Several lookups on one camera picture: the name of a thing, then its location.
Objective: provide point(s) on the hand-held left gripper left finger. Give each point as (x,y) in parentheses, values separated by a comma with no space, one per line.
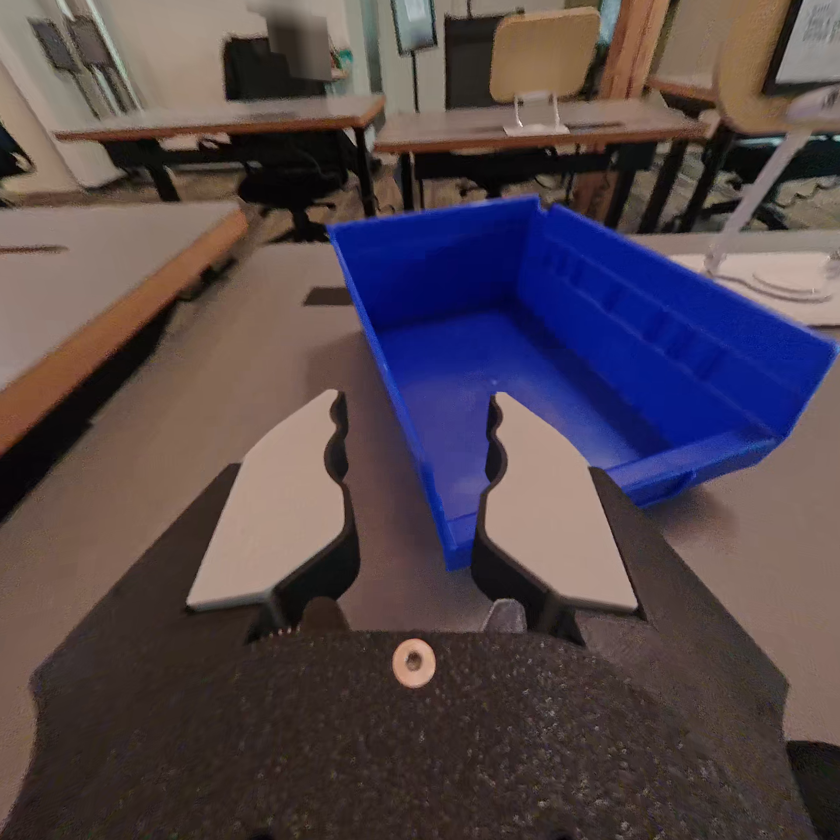
(275,512)

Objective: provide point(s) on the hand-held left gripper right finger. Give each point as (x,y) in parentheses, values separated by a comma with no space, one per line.
(558,525)

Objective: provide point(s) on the blue plastic bin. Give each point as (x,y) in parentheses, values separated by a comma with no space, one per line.
(590,367)

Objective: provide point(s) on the white display stand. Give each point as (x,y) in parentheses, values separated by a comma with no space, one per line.
(814,313)

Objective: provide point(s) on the black office chair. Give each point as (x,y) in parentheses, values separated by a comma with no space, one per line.
(289,177)

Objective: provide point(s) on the wooden column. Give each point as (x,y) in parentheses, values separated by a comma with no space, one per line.
(633,52)

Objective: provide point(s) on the sign on floor stand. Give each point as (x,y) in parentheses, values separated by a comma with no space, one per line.
(413,26)

